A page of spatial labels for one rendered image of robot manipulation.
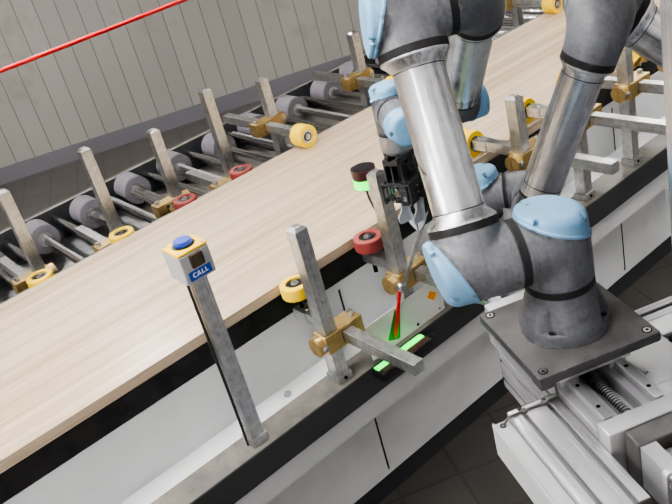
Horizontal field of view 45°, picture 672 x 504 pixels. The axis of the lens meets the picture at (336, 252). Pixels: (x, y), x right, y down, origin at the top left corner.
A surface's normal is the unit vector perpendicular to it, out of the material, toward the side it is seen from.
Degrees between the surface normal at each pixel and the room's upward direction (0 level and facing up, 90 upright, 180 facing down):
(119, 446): 90
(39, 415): 0
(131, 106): 90
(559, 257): 88
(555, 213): 8
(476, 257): 65
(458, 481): 0
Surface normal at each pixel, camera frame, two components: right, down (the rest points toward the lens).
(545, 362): -0.23, -0.85
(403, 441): 0.63, 0.23
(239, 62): 0.29, 0.40
